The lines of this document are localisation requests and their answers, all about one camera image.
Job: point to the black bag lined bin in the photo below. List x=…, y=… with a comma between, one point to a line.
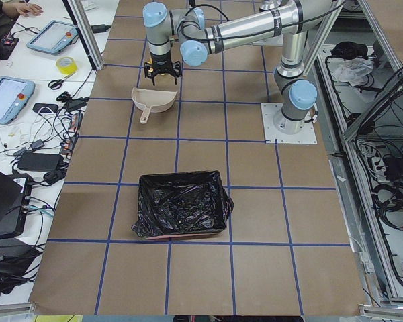
x=178, y=204

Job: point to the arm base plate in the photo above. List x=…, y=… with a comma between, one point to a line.
x=279, y=130

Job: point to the person's hand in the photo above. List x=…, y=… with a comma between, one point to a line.
x=25, y=9

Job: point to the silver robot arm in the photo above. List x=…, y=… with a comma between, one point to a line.
x=290, y=19

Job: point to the aluminium frame post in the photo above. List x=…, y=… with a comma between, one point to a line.
x=81, y=23

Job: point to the black power adapter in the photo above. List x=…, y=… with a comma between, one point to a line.
x=39, y=162

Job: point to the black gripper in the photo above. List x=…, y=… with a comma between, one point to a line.
x=161, y=62

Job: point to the upper blue teach pendant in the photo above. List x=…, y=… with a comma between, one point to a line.
x=53, y=38

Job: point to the black handled scissors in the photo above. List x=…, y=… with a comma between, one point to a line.
x=57, y=84

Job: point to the lower blue teach pendant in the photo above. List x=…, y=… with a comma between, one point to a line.
x=14, y=95

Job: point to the blue teach pendant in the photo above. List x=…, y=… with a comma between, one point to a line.
x=14, y=95
x=53, y=38

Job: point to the yellow tape roll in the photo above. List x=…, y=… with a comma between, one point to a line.
x=66, y=65

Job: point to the beige plastic dustpan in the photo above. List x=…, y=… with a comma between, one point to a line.
x=152, y=101

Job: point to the white crumpled cloth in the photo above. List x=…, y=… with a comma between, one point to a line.
x=355, y=71

